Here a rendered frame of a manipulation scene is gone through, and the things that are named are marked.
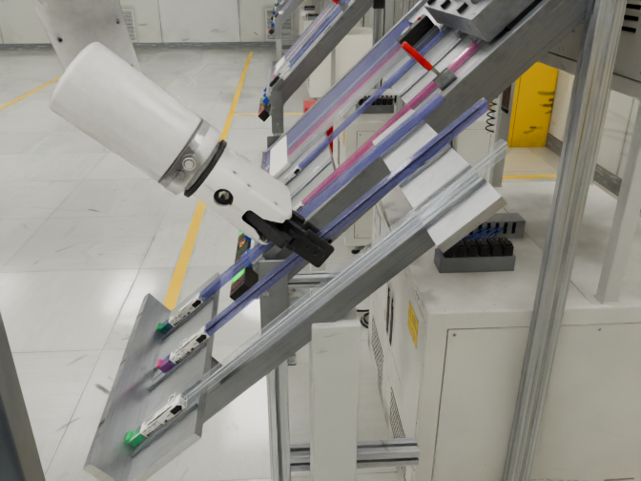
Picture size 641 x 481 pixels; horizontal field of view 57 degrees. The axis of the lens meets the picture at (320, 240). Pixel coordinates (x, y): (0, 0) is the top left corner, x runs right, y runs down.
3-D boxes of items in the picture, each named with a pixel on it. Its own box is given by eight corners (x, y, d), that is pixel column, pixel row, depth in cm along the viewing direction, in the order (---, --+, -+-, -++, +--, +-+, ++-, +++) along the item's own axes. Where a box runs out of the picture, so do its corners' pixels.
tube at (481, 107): (164, 373, 75) (157, 368, 74) (166, 366, 76) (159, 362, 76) (492, 107, 64) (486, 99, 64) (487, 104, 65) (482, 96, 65)
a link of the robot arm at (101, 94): (154, 182, 68) (160, 181, 59) (48, 111, 63) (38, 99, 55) (195, 123, 69) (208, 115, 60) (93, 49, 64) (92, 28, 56)
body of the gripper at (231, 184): (213, 149, 59) (300, 212, 62) (219, 123, 68) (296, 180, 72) (170, 204, 61) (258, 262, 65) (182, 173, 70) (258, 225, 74)
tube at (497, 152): (134, 448, 65) (127, 442, 65) (137, 438, 67) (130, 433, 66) (512, 151, 55) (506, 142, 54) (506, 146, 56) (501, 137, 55)
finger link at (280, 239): (271, 237, 60) (300, 243, 65) (233, 188, 64) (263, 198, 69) (263, 245, 61) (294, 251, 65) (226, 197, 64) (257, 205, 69)
